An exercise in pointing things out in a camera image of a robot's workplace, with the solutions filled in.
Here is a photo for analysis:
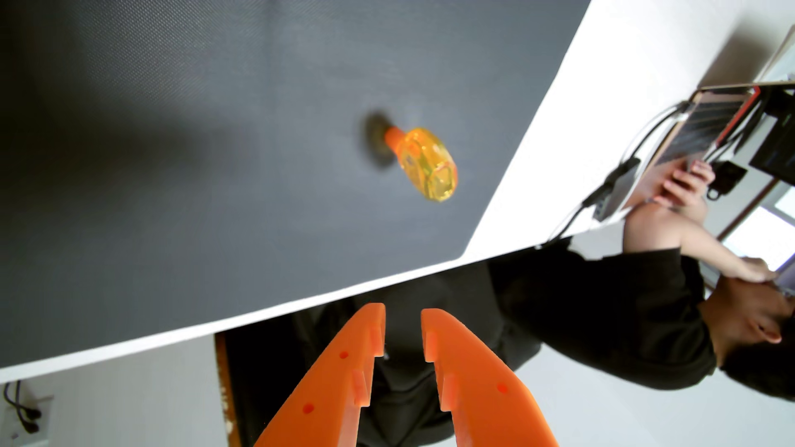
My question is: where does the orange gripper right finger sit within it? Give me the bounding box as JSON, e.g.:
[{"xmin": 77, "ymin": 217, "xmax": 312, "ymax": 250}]
[{"xmin": 420, "ymin": 308, "xmax": 559, "ymax": 447}]

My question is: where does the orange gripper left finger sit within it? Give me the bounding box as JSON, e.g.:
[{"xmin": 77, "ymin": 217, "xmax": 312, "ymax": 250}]
[{"xmin": 255, "ymin": 302, "xmax": 387, "ymax": 447}]

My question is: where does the yellow eyedrops bottle orange cap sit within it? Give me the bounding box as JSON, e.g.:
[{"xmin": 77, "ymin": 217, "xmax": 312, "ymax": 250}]
[{"xmin": 384, "ymin": 126, "xmax": 459, "ymax": 202}]

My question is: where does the person's right hand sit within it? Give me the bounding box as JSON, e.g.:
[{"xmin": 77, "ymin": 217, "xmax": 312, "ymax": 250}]
[{"xmin": 646, "ymin": 159, "xmax": 717, "ymax": 212}]

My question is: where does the person's left hand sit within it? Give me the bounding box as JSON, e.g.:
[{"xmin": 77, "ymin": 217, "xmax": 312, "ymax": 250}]
[{"xmin": 723, "ymin": 257, "xmax": 777, "ymax": 284}]

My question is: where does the black backpack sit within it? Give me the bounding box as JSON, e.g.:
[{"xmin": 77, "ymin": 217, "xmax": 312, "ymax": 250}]
[{"xmin": 222, "ymin": 261, "xmax": 542, "ymax": 447}]

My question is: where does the person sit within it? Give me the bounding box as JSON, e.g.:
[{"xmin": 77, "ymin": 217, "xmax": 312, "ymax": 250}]
[{"xmin": 487, "ymin": 239, "xmax": 795, "ymax": 402}]

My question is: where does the grey textured mat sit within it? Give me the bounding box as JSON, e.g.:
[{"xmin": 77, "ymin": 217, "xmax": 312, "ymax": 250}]
[{"xmin": 0, "ymin": 0, "xmax": 591, "ymax": 368}]

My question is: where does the black power adapter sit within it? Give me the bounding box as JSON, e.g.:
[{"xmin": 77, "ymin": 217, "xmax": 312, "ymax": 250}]
[{"xmin": 707, "ymin": 160, "xmax": 749, "ymax": 201}]

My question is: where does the laptop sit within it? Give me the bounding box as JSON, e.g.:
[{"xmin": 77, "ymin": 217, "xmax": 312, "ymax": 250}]
[{"xmin": 593, "ymin": 84, "xmax": 762, "ymax": 222}]

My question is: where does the black monitor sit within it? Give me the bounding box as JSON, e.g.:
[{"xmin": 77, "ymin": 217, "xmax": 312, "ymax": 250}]
[{"xmin": 748, "ymin": 87, "xmax": 795, "ymax": 187}]

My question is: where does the black laptop cable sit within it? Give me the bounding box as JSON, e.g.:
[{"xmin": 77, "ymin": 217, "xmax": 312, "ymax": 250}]
[{"xmin": 539, "ymin": 102, "xmax": 691, "ymax": 249}]

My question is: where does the black plug cable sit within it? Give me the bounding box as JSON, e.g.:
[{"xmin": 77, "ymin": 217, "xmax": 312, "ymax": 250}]
[{"xmin": 2, "ymin": 380, "xmax": 43, "ymax": 434}]

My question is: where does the window frame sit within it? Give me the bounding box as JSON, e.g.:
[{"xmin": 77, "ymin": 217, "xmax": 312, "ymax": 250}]
[{"xmin": 702, "ymin": 179, "xmax": 795, "ymax": 299}]

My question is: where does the white wall outlet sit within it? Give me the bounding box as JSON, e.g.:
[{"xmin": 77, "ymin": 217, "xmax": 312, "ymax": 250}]
[{"xmin": 0, "ymin": 397, "xmax": 54, "ymax": 447}]

